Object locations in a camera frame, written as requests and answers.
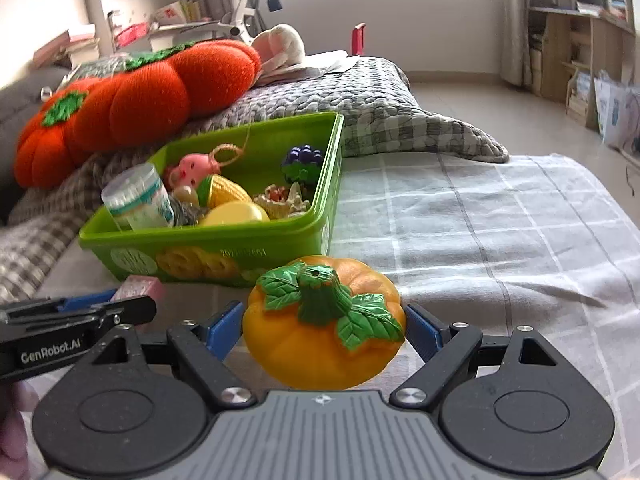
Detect orange toy pumpkin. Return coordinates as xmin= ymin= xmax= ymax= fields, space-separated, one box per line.
xmin=242 ymin=256 xmax=407 ymax=390

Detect toy corn cob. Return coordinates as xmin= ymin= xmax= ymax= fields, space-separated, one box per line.
xmin=196 ymin=174 xmax=252 ymax=209

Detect pink toy pig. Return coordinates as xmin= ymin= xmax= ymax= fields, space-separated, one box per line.
xmin=164 ymin=153 xmax=220 ymax=191

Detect purple toy grapes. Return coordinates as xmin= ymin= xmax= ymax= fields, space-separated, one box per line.
xmin=281 ymin=144 xmax=324 ymax=186

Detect cream starfish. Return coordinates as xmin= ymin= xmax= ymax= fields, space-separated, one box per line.
xmin=253 ymin=182 xmax=310 ymax=220

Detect person's left hand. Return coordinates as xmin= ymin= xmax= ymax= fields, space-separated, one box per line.
xmin=1 ymin=382 xmax=39 ymax=479

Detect grey checked quilt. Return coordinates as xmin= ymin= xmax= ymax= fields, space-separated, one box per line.
xmin=1 ymin=56 xmax=509 ymax=302

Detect pink toy block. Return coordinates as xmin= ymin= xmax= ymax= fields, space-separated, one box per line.
xmin=111 ymin=275 xmax=164 ymax=304

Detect green plastic bin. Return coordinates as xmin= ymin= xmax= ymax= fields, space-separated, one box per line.
xmin=79 ymin=112 xmax=343 ymax=287

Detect dark hair claw clip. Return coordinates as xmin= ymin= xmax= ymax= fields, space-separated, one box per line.
xmin=169 ymin=196 xmax=208 ymax=226

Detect yellow toy lemon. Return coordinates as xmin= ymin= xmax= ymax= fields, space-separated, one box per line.
xmin=198 ymin=200 xmax=269 ymax=226

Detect clear cotton swab jar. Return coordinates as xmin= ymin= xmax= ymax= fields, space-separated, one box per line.
xmin=101 ymin=162 xmax=175 ymax=231

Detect left orange pumpkin cushion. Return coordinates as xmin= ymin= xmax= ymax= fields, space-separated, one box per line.
xmin=13 ymin=76 xmax=122 ymax=190

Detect orange pumpkin cushion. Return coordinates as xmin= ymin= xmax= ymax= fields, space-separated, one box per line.
xmin=13 ymin=76 xmax=122 ymax=190
xmin=70 ymin=40 xmax=262 ymax=153

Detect grey sofa backrest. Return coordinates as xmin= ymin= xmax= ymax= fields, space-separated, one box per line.
xmin=0 ymin=65 xmax=68 ymax=224

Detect right orange pumpkin cushion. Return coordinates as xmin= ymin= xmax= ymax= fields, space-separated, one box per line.
xmin=70 ymin=40 xmax=262 ymax=153

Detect stack of books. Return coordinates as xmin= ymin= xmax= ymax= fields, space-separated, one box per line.
xmin=32 ymin=24 xmax=96 ymax=68

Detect white paper bag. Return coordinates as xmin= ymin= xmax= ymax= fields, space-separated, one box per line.
xmin=594 ymin=70 xmax=639 ymax=154

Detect white plush toy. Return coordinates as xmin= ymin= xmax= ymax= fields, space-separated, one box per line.
xmin=250 ymin=24 xmax=306 ymax=74

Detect red object on bed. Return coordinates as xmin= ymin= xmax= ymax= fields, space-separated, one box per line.
xmin=352 ymin=23 xmax=366 ymax=56

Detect grey window curtain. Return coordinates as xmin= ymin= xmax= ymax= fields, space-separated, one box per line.
xmin=500 ymin=0 xmax=533 ymax=88

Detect wooden desk shelf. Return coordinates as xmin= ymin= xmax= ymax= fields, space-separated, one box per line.
xmin=528 ymin=0 xmax=636 ymax=130

